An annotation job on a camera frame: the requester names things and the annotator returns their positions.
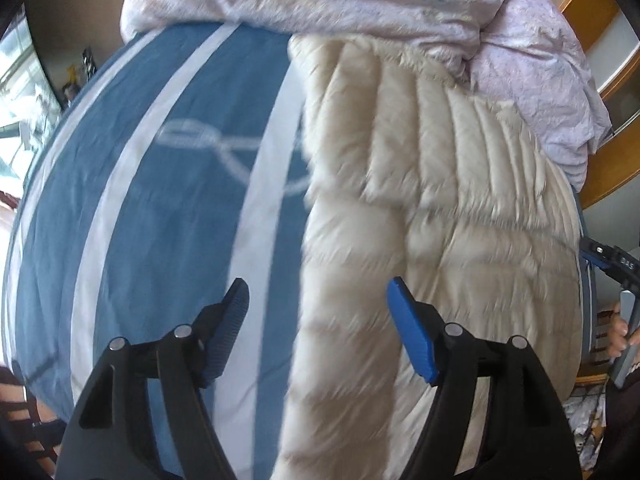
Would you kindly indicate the wooden furniture frame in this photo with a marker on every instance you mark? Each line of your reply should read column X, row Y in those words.
column 610, row 170

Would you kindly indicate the person's right hand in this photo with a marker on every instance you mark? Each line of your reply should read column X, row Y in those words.
column 619, row 332

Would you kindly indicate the patterned grey cloth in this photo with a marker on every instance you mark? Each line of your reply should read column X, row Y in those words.
column 585, row 425

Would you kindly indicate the bright window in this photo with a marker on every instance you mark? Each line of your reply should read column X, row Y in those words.
column 25, row 85

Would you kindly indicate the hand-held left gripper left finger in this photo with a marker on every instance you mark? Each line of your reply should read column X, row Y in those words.
column 234, row 310

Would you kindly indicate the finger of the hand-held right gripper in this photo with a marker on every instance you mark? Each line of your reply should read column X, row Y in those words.
column 596, row 260

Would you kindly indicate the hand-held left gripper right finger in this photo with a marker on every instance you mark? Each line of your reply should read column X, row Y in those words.
column 410, row 325

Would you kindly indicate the blue white striped bed sheet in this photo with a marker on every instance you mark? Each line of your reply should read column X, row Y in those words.
column 150, row 200

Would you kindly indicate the cream down jacket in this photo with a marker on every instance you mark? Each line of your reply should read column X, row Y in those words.
column 450, row 210

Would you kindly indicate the pink floral duvet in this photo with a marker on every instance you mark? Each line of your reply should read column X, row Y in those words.
column 350, row 0

